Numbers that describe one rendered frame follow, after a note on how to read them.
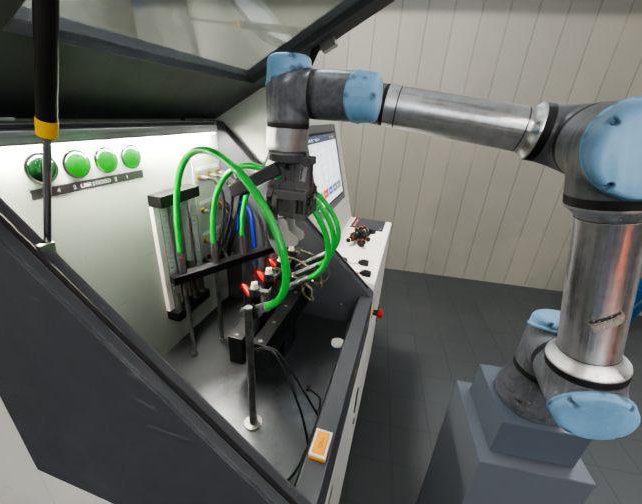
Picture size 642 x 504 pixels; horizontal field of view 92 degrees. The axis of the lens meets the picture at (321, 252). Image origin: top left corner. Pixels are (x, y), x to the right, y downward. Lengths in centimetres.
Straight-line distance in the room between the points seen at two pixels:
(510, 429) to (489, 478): 14
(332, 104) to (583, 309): 50
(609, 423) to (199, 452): 63
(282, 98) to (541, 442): 88
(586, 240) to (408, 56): 266
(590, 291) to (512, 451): 47
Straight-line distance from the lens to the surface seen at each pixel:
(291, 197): 57
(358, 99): 52
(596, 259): 59
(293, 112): 56
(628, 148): 53
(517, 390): 89
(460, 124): 64
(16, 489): 116
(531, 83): 329
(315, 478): 62
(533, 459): 98
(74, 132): 70
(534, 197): 344
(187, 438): 52
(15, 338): 65
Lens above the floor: 149
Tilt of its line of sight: 24 degrees down
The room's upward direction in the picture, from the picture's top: 4 degrees clockwise
